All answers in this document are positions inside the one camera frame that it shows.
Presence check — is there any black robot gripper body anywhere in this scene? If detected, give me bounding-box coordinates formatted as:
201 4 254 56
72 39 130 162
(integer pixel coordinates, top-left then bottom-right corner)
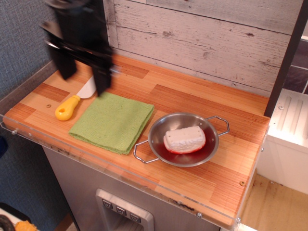
39 7 122 75

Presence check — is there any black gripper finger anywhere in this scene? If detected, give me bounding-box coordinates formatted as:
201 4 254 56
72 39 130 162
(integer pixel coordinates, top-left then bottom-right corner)
91 65 113 96
49 47 77 79

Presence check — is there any yellow handled toy knife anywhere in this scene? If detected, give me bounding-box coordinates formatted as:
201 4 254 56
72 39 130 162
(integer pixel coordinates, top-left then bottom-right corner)
55 76 96 121

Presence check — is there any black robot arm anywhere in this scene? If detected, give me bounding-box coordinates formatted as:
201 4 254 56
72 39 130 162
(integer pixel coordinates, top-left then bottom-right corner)
41 0 114 95

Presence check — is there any green folded cloth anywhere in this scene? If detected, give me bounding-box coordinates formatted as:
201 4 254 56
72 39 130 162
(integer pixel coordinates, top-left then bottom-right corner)
69 92 154 154

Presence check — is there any white red toy food piece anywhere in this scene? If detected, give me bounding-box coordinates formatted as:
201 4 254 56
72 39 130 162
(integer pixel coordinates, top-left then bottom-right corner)
163 126 206 154

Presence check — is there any grey toy fridge cabinet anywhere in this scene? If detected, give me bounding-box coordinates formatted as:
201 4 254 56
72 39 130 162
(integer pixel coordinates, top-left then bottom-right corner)
44 148 220 231

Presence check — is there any silver dispenser button panel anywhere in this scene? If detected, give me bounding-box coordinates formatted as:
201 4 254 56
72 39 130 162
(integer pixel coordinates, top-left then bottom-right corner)
95 189 154 231

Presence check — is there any orange object bottom left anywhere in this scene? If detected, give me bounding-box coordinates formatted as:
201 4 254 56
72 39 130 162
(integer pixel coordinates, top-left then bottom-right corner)
15 220 38 231

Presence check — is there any dark woven object bottom left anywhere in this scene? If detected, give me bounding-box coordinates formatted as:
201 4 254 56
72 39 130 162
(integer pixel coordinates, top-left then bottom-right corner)
0 215 15 231

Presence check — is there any clear acrylic table guard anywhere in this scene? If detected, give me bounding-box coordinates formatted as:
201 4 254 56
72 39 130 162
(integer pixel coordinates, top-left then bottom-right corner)
3 111 270 230

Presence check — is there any white toy sink unit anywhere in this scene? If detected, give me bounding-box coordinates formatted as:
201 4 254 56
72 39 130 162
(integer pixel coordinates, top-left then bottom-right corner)
257 89 308 193

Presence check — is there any silver metal bowl with handles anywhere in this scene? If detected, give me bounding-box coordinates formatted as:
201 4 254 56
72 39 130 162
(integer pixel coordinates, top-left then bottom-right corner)
133 112 230 167

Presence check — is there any dark right shelf post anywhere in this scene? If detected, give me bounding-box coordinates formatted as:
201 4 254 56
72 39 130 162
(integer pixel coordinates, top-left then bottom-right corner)
264 0 308 117

